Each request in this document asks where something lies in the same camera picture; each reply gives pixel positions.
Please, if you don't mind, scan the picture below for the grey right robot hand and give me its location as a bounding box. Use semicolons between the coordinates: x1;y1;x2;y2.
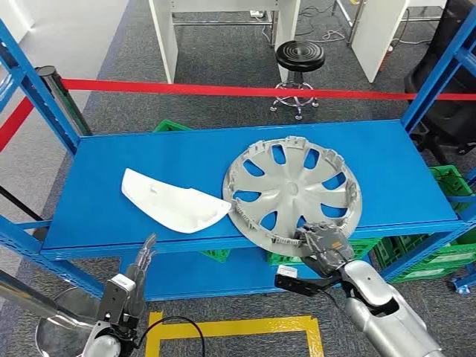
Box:
295;222;355;277

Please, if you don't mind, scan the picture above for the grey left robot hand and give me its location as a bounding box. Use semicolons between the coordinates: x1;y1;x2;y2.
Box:
125;233;157;319

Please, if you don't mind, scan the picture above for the grey plastic wheel hubcap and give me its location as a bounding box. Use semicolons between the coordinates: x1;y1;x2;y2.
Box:
223;136;363;257

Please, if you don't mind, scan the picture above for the white plastic cover part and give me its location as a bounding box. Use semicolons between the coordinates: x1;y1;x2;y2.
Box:
121;167;232;234

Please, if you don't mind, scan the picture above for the blue metal shelf rack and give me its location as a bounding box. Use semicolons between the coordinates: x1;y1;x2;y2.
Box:
0;7;476;303

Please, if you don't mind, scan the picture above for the green plastic crate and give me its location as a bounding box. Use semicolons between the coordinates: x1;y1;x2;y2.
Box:
427;164;475;213
266;239;380;267
373;231;476;284
152;119;192;133
201;248;232;263

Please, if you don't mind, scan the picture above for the black round stool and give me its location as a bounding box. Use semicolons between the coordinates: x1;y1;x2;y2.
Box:
270;40;326;122

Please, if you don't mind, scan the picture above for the red barrier belt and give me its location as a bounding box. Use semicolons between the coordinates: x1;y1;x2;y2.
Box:
61;78;476;103
0;97;34;152

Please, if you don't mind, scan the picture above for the black office chair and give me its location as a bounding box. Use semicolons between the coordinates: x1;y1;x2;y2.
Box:
404;0;476;166

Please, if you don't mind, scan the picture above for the white desk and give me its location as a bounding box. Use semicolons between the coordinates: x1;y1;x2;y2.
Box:
332;0;447;84
148;0;302;85

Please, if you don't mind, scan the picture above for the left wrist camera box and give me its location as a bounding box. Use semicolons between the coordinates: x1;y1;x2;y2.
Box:
98;274;137;322

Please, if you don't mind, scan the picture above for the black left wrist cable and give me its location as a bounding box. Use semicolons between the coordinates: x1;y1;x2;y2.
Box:
134;316;206;357

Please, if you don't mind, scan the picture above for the chrome barrier post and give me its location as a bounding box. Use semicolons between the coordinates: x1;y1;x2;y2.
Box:
0;268;101;357
36;65;94;138

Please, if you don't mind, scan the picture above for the white floor cable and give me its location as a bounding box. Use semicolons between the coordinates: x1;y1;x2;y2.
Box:
297;4;346;43

